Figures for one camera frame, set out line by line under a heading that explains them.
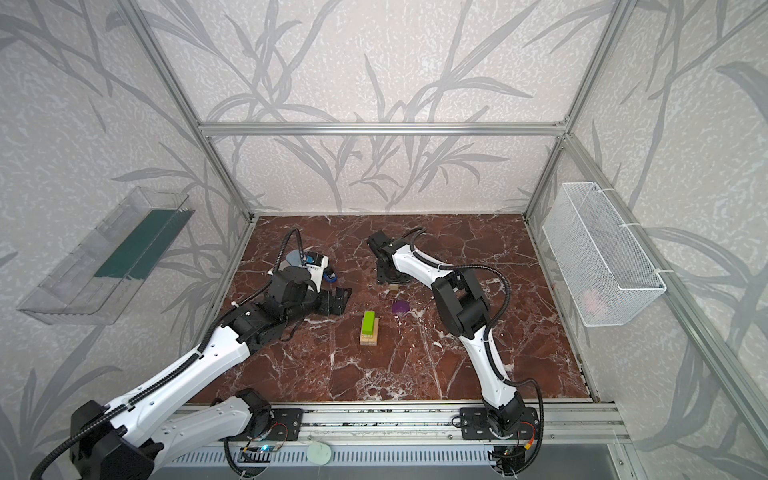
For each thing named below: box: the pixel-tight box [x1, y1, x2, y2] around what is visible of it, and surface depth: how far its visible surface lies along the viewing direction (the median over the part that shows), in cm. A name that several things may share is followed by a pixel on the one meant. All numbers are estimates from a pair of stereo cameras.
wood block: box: [360, 317, 380, 346], surface depth 88 cm
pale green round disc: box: [306, 441, 332, 465], surface depth 69 cm
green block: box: [362, 311, 375, 335], surface depth 87 cm
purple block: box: [392, 300, 410, 313], surface depth 97 cm
